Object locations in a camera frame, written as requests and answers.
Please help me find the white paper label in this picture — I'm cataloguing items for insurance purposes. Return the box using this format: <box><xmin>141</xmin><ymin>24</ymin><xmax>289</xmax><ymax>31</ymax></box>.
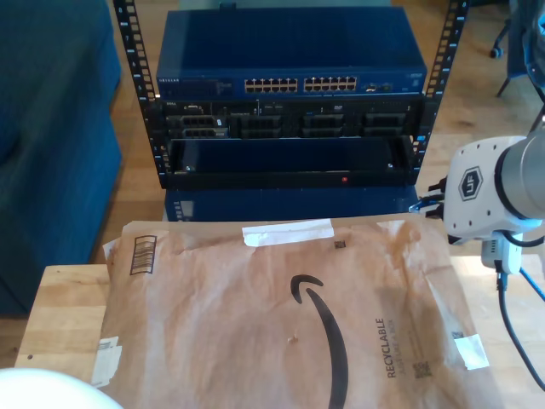
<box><xmin>91</xmin><ymin>336</ymin><xmax>123</xmax><ymax>388</ymax></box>

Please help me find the long white tape strip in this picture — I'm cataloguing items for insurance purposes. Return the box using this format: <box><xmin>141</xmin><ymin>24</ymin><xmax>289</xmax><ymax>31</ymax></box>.
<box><xmin>241</xmin><ymin>219</ymin><xmax>335</xmax><ymax>247</ymax></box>

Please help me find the short white tape piece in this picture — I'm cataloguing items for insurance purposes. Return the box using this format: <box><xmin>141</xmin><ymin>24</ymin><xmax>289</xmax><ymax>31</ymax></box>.
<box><xmin>453</xmin><ymin>334</ymin><xmax>490</xmax><ymax>371</ymax></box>

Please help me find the chair with draped jacket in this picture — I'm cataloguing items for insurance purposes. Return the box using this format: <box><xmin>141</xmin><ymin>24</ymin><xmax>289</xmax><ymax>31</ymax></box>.
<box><xmin>496</xmin><ymin>0</ymin><xmax>545</xmax><ymax>135</ymax></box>

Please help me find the office chair castor base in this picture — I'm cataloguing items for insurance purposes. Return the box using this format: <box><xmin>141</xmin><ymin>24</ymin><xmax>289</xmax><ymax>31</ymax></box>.
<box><xmin>488</xmin><ymin>16</ymin><xmax>512</xmax><ymax>60</ymax></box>

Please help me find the thick black camera cable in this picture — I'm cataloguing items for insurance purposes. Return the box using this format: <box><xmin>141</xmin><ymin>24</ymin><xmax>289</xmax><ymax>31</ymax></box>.
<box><xmin>493</xmin><ymin>229</ymin><xmax>545</xmax><ymax>393</ymax></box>

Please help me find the brown paper mailer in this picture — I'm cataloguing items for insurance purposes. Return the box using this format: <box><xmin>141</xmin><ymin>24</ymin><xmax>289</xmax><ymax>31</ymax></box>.
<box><xmin>91</xmin><ymin>216</ymin><xmax>497</xmax><ymax>409</ymax></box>

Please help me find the blue sofa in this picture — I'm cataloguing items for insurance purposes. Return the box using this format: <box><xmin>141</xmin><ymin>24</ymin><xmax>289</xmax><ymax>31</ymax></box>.
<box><xmin>0</xmin><ymin>0</ymin><xmax>124</xmax><ymax>319</ymax></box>

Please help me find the blue network switch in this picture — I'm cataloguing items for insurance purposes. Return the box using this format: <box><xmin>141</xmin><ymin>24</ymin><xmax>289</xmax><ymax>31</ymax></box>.
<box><xmin>155</xmin><ymin>8</ymin><xmax>428</xmax><ymax>100</ymax></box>

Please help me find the blue device under rack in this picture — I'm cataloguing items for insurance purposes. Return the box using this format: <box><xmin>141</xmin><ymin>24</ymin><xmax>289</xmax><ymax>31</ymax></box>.
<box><xmin>163</xmin><ymin>187</ymin><xmax>422</xmax><ymax>222</ymax></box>

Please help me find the black rack frame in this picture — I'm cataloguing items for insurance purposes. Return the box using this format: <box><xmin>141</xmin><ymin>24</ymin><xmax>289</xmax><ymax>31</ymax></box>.
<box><xmin>112</xmin><ymin>0</ymin><xmax>469</xmax><ymax>191</ymax></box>

